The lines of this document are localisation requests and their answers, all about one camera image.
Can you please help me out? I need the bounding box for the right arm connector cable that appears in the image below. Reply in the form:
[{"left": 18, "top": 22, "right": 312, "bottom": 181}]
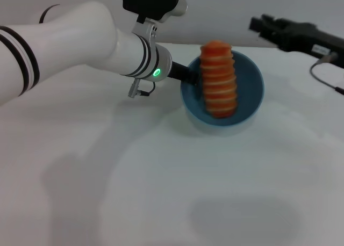
[{"left": 310, "top": 52, "right": 344, "bottom": 95}]

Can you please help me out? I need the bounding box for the left camera mount bracket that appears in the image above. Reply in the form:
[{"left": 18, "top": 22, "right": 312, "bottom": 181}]
[{"left": 131, "top": 16, "right": 158, "bottom": 43}]

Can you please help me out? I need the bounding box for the blue bowl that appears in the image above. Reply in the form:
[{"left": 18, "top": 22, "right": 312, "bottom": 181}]
[{"left": 180, "top": 50, "right": 266, "bottom": 128}]

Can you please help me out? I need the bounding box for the left arm connector cable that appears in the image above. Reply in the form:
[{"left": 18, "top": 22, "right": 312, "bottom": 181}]
[{"left": 127, "top": 77, "right": 157, "bottom": 98}]

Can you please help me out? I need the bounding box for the arm connector cable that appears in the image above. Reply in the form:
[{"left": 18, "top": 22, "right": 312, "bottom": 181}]
[
  {"left": 310, "top": 52, "right": 344, "bottom": 95},
  {"left": 127, "top": 77, "right": 157, "bottom": 98}
]

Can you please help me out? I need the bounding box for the orange striped bread loaf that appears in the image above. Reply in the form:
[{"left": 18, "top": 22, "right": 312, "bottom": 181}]
[{"left": 199, "top": 40, "right": 239, "bottom": 119}]

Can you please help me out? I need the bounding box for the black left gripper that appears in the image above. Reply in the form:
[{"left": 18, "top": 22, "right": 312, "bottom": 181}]
[{"left": 167, "top": 61, "right": 201, "bottom": 86}]

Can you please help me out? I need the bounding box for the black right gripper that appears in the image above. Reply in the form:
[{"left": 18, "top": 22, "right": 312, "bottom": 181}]
[{"left": 249, "top": 13, "right": 344, "bottom": 69}]

